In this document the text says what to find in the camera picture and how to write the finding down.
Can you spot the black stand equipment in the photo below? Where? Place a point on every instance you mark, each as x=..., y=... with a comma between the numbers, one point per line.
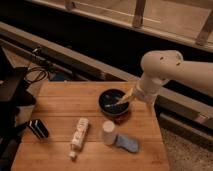
x=13, y=93

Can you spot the black striped eraser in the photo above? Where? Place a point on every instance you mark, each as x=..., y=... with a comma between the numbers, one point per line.
x=38, y=128

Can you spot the white ceramic cup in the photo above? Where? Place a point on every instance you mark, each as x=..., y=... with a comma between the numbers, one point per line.
x=108, y=133

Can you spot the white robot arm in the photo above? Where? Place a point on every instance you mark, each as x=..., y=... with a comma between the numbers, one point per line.
x=161, y=66

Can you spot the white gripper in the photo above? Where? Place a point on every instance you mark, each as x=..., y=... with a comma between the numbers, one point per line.
x=146, y=90

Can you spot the black ceramic bowl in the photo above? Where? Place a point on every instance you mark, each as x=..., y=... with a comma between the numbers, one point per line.
x=108, y=102

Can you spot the white tube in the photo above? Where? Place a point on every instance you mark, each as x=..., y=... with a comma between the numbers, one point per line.
x=78, y=138

